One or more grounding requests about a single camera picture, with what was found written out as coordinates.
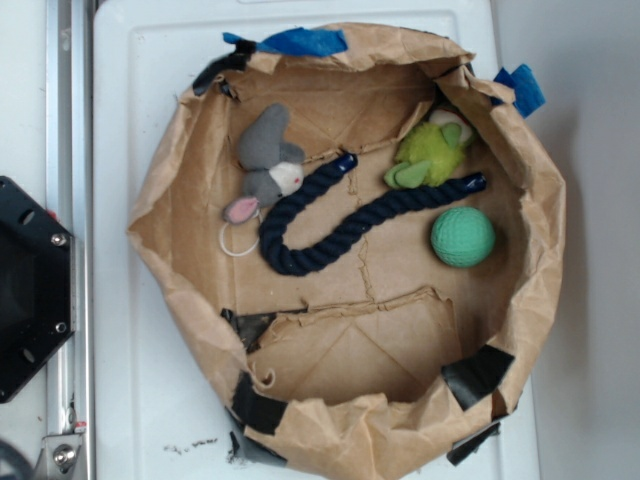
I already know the green textured ball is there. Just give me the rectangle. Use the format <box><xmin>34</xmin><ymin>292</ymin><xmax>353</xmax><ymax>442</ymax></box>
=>
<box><xmin>430</xmin><ymin>207</ymin><xmax>496</xmax><ymax>268</ymax></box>

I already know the brown paper bag bin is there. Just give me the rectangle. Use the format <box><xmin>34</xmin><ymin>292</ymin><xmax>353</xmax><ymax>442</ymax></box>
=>
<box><xmin>128</xmin><ymin>23</ymin><xmax>566</xmax><ymax>479</ymax></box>

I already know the grey plush mouse toy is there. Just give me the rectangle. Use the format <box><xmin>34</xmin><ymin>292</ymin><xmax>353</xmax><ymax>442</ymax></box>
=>
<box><xmin>223</xmin><ymin>103</ymin><xmax>305</xmax><ymax>225</ymax></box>

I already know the lime green plush toy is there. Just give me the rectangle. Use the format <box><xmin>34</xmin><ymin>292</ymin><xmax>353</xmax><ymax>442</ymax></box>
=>
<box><xmin>384</xmin><ymin>106</ymin><xmax>476</xmax><ymax>189</ymax></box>

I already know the blue tape piece top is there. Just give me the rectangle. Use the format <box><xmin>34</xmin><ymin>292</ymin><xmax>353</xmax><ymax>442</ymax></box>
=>
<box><xmin>222</xmin><ymin>27</ymin><xmax>349</xmax><ymax>57</ymax></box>

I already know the blue tape piece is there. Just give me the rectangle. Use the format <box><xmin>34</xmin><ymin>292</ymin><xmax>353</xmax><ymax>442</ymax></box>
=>
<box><xmin>494</xmin><ymin>64</ymin><xmax>546</xmax><ymax>118</ymax></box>
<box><xmin>222</xmin><ymin>27</ymin><xmax>349</xmax><ymax>57</ymax></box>

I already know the blue tape piece right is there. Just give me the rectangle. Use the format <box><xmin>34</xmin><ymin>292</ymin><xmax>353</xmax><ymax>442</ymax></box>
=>
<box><xmin>494</xmin><ymin>64</ymin><xmax>546</xmax><ymax>118</ymax></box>

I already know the dark blue rope toy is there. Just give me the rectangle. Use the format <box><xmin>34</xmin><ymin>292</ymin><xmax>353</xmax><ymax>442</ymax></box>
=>
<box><xmin>259</xmin><ymin>153</ymin><xmax>488</xmax><ymax>277</ymax></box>

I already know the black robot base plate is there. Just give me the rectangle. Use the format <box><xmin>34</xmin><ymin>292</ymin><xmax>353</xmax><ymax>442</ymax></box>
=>
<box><xmin>1</xmin><ymin>176</ymin><xmax>73</xmax><ymax>404</ymax></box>

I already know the aluminium extrusion rail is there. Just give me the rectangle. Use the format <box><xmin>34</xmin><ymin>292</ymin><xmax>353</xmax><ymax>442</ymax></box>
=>
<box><xmin>39</xmin><ymin>1</ymin><xmax>99</xmax><ymax>479</ymax></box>

